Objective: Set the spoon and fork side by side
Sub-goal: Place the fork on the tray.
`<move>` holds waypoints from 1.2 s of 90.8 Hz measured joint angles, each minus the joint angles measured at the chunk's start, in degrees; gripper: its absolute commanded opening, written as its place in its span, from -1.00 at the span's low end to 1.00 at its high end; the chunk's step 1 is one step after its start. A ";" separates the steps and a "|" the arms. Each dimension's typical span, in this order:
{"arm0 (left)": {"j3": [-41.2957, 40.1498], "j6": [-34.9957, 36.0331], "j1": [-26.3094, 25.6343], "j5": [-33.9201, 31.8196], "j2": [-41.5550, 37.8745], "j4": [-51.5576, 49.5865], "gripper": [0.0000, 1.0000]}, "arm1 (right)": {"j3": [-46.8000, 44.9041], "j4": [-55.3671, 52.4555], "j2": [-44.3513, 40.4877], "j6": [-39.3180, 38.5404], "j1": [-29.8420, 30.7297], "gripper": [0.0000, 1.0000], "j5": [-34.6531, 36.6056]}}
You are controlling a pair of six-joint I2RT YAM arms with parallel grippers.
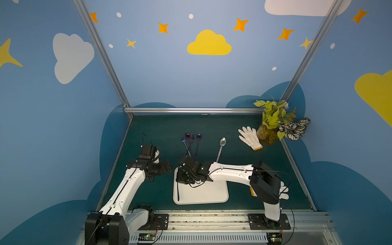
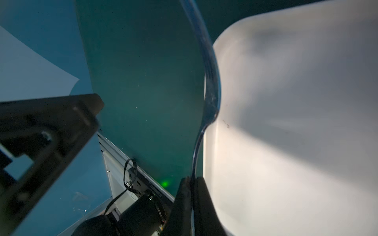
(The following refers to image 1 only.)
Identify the blue fork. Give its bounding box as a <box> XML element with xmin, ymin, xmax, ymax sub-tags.
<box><xmin>176</xmin><ymin>182</ymin><xmax>180</xmax><ymax>202</ymax></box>

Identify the purple spoon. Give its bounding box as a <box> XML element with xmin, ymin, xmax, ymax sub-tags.
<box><xmin>185</xmin><ymin>133</ymin><xmax>192</xmax><ymax>148</ymax></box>
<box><xmin>195</xmin><ymin>133</ymin><xmax>202</xmax><ymax>160</ymax></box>

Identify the silver spoon pink handle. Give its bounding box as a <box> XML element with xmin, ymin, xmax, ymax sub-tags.
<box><xmin>216</xmin><ymin>137</ymin><xmax>227</xmax><ymax>162</ymax></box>

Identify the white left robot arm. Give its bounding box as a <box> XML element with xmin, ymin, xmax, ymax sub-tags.
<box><xmin>84</xmin><ymin>153</ymin><xmax>172</xmax><ymax>245</ymax></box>

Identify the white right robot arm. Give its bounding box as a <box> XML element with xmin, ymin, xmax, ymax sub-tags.
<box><xmin>175</xmin><ymin>157</ymin><xmax>288</xmax><ymax>222</ymax></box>

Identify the white tray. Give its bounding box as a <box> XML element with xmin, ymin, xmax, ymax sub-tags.
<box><xmin>173</xmin><ymin>168</ymin><xmax>229</xmax><ymax>205</ymax></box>

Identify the white glove far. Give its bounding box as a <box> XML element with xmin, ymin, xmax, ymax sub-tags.
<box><xmin>238</xmin><ymin>126</ymin><xmax>263</xmax><ymax>151</ymax></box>

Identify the white glove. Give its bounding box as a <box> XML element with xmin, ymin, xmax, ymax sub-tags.
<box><xmin>238</xmin><ymin>126</ymin><xmax>263</xmax><ymax>151</ymax></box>
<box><xmin>250</xmin><ymin>181</ymin><xmax>290</xmax><ymax>200</ymax></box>

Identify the white glove near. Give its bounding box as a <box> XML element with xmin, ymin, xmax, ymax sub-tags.
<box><xmin>250</xmin><ymin>181</ymin><xmax>290</xmax><ymax>200</ymax></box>

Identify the green potted plant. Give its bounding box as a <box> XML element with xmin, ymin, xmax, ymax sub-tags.
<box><xmin>253</xmin><ymin>100</ymin><xmax>297</xmax><ymax>145</ymax></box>

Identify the zebra striped cloth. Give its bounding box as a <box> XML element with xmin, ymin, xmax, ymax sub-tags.
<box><xmin>277</xmin><ymin>117</ymin><xmax>311</xmax><ymax>141</ymax></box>

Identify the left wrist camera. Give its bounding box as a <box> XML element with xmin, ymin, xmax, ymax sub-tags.
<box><xmin>139</xmin><ymin>145</ymin><xmax>157</xmax><ymax>160</ymax></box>

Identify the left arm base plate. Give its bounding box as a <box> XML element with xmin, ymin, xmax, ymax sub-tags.
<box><xmin>138</xmin><ymin>213</ymin><xmax>169</xmax><ymax>231</ymax></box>

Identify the front aluminium rail base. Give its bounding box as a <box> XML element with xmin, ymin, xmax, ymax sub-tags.
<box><xmin>129</xmin><ymin>208</ymin><xmax>342</xmax><ymax>245</ymax></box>

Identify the horizontal aluminium frame rail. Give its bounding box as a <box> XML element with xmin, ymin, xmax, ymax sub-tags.
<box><xmin>124</xmin><ymin>107</ymin><xmax>264</xmax><ymax>114</ymax></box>

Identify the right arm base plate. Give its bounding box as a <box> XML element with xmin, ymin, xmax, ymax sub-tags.
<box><xmin>248</xmin><ymin>213</ymin><xmax>291</xmax><ymax>231</ymax></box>

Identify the left aluminium frame post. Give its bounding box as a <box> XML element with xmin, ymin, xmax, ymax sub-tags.
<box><xmin>73</xmin><ymin>0</ymin><xmax>133</xmax><ymax>120</ymax></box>

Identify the aluminium frame post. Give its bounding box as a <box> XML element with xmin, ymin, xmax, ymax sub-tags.
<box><xmin>280</xmin><ymin>0</ymin><xmax>344</xmax><ymax>101</ymax></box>
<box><xmin>73</xmin><ymin>0</ymin><xmax>133</xmax><ymax>120</ymax></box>

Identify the right aluminium frame post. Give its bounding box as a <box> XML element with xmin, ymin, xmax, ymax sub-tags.
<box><xmin>280</xmin><ymin>0</ymin><xmax>344</xmax><ymax>101</ymax></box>

